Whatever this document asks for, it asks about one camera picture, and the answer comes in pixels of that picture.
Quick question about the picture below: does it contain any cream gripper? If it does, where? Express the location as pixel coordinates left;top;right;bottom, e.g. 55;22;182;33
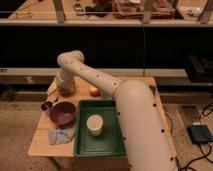
56;77;75;97

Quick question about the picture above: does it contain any red tray on shelf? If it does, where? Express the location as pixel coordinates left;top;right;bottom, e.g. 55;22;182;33
112;0;175;18

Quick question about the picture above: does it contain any purple bowl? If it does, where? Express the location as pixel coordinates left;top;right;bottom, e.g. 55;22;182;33
50;102;76;126

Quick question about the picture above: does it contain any green plastic tray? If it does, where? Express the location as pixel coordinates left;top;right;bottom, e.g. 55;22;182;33
73;100;126;157

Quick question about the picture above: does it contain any orange fruit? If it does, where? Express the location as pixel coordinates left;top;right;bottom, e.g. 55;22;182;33
89;86;100;97

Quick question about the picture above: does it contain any black box at right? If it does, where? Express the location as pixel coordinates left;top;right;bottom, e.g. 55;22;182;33
185;55;213;83

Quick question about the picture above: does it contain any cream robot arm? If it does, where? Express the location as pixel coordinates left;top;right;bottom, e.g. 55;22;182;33
56;50;178;171

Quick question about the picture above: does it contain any white plastic cup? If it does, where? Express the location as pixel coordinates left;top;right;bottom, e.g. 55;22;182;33
86;115;104;136

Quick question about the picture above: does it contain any wooden table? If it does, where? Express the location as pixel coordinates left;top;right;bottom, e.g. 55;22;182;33
27;75;178;159

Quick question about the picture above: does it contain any small dark metal cup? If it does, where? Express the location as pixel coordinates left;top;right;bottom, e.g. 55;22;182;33
41;101;53;112

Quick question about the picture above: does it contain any grey cloth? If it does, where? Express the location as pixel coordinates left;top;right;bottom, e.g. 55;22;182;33
48;128;75;145

